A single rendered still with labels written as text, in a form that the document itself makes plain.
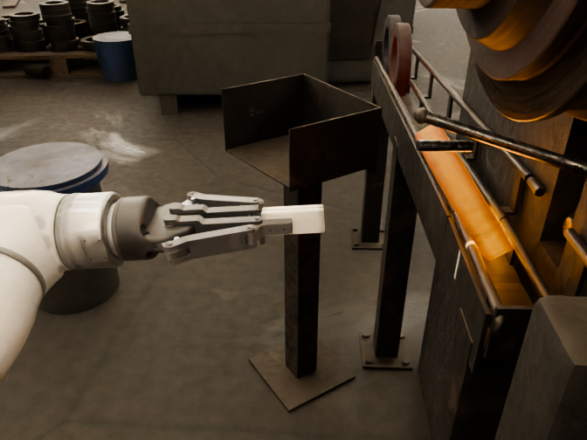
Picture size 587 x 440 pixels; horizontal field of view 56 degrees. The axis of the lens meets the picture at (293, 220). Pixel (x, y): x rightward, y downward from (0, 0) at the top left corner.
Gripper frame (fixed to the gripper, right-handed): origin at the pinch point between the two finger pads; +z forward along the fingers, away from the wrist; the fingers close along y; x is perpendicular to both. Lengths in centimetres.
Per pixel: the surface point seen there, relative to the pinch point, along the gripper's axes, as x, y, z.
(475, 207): 0.9, 0.9, 20.1
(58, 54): -45, -302, -171
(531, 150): 12.6, 12.1, 20.9
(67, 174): -26, -73, -65
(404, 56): -4, -82, 23
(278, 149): -14, -54, -7
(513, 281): -10.8, -0.7, 25.9
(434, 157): 5.1, -3.6, 16.3
